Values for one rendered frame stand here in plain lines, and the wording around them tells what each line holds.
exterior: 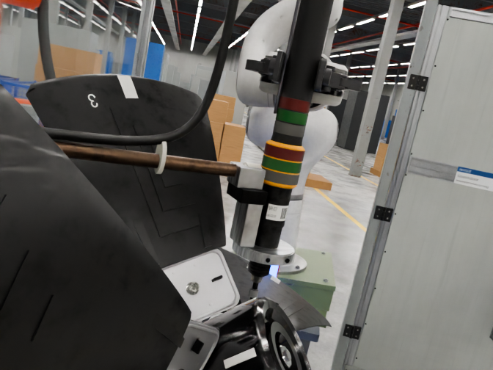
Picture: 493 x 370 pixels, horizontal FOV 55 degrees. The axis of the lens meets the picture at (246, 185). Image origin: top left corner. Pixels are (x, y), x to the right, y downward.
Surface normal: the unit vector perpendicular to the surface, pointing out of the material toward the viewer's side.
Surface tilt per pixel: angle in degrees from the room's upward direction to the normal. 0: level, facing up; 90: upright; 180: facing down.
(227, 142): 90
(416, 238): 90
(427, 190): 90
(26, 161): 69
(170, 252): 55
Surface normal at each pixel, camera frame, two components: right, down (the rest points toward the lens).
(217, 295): 0.32, -0.38
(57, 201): 0.85, -0.04
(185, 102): 0.60, -0.55
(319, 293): -0.14, 0.16
